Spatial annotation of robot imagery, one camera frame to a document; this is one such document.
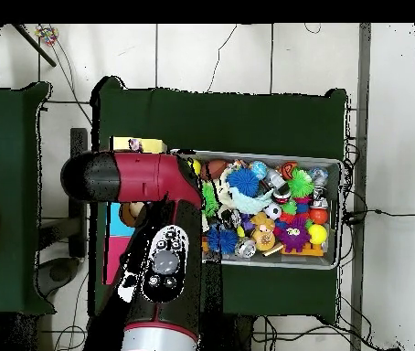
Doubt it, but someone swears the cream fleece cloth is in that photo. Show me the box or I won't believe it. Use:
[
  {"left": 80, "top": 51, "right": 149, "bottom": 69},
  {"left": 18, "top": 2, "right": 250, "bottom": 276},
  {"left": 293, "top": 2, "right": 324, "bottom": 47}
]
[{"left": 212, "top": 176, "right": 238, "bottom": 217}]

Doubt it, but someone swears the crushed black red can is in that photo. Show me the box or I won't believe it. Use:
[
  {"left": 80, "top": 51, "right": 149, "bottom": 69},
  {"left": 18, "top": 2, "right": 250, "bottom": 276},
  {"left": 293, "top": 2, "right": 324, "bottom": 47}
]
[{"left": 221, "top": 207, "right": 243, "bottom": 230}]

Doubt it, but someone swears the wooden box with three holes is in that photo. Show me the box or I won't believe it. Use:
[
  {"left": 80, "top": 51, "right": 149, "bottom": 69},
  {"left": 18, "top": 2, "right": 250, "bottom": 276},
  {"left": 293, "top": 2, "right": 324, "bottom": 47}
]
[{"left": 101, "top": 136, "right": 167, "bottom": 287}]

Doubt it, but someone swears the green spiky ball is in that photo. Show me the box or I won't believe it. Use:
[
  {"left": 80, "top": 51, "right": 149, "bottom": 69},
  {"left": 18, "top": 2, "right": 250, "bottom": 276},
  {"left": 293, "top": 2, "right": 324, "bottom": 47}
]
[{"left": 201, "top": 182, "right": 220, "bottom": 218}]

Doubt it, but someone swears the brown football toy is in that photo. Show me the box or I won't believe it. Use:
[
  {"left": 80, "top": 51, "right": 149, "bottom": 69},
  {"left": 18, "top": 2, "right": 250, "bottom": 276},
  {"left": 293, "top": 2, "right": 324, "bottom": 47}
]
[{"left": 203, "top": 159, "right": 229, "bottom": 181}]

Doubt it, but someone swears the large blue spiky ball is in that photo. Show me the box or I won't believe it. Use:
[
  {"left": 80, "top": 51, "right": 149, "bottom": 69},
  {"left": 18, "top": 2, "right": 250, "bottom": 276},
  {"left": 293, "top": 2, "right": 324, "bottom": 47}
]
[{"left": 225, "top": 166, "right": 261, "bottom": 198}]

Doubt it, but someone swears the crushed silver can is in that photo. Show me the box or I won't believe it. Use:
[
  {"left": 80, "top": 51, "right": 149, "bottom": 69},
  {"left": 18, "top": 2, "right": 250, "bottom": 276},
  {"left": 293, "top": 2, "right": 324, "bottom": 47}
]
[{"left": 235, "top": 237, "right": 259, "bottom": 260}]

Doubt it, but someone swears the dark green table cloth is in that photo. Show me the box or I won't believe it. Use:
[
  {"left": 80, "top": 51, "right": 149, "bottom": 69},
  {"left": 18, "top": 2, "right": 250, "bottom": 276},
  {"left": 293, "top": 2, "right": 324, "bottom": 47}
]
[
  {"left": 0, "top": 81, "right": 57, "bottom": 317},
  {"left": 87, "top": 75, "right": 349, "bottom": 326}
]

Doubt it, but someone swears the purple spiky monster toy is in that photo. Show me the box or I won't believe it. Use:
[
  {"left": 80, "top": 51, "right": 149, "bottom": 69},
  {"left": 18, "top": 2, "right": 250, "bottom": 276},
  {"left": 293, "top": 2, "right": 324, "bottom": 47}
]
[{"left": 276, "top": 217, "right": 312, "bottom": 254}]

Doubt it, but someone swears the small multicoloured toy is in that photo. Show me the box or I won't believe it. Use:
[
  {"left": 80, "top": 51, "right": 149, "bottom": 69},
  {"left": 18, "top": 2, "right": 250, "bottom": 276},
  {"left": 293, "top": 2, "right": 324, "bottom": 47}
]
[{"left": 34, "top": 25, "right": 60, "bottom": 48}]

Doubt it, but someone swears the black rod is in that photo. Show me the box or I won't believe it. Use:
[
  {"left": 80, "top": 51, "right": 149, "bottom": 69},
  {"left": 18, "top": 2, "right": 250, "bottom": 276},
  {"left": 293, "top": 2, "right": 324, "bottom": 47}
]
[{"left": 10, "top": 23, "right": 59, "bottom": 69}]

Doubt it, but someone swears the wire mesh bin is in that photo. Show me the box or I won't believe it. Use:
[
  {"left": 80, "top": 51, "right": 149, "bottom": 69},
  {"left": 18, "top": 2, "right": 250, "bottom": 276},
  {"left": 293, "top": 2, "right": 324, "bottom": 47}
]
[{"left": 170, "top": 148, "right": 344, "bottom": 271}]

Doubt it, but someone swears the thin black floor cable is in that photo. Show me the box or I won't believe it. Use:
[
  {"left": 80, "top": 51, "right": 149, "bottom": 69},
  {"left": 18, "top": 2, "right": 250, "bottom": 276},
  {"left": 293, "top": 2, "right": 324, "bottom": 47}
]
[{"left": 206, "top": 23, "right": 239, "bottom": 94}]

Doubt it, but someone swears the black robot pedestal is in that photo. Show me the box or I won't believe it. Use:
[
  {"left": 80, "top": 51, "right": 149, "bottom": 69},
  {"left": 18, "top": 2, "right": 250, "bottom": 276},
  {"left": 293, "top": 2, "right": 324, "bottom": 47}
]
[{"left": 199, "top": 312, "right": 255, "bottom": 351}]

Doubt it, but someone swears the black power cable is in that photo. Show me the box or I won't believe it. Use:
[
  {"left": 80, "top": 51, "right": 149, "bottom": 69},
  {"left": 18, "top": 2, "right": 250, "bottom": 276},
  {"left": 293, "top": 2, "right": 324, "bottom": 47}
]
[{"left": 341, "top": 207, "right": 415, "bottom": 226}]

